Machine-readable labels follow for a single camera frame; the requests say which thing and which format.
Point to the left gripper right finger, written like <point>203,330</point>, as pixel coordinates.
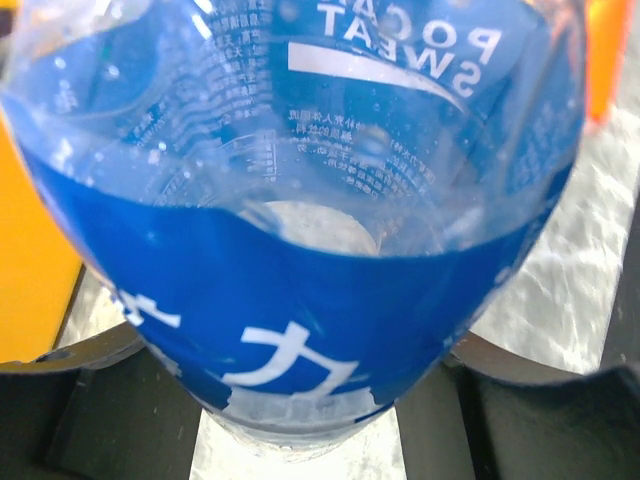
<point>509,418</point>

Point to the yellow plastic bin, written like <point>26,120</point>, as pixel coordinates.
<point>39,268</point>

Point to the orange razor box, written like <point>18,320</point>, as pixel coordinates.
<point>608,25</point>

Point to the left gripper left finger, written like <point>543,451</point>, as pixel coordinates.
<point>102,408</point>

